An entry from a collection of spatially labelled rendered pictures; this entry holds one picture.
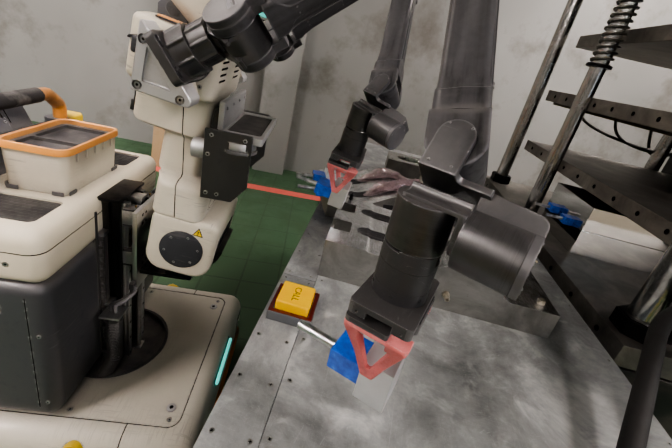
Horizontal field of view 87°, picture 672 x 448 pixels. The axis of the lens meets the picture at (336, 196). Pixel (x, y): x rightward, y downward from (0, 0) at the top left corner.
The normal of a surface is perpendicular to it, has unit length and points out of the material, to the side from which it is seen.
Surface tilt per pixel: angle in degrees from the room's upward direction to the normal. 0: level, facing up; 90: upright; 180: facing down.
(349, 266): 90
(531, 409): 0
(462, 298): 90
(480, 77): 39
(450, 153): 50
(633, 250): 90
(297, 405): 0
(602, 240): 90
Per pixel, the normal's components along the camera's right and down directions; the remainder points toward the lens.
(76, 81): 0.04, 0.39
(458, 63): -0.35, -0.49
